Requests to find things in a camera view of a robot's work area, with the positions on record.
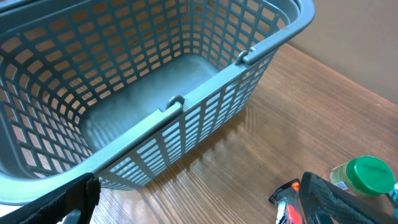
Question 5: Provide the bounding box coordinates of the green lid jar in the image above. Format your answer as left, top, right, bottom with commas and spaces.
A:
330, 156, 396, 197

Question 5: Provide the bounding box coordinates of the grey plastic mesh basket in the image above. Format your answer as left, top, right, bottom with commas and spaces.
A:
1, 0, 315, 205

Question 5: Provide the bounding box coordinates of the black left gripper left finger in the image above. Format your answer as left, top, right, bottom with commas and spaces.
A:
1, 173, 101, 224

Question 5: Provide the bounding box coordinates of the blue mouthwash bottle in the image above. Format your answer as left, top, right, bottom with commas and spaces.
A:
387, 183, 398, 219

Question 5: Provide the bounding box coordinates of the black red snack packet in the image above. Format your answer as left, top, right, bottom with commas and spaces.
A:
268, 179, 303, 224

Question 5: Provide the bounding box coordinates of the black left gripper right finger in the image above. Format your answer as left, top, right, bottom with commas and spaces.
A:
299, 172, 397, 224

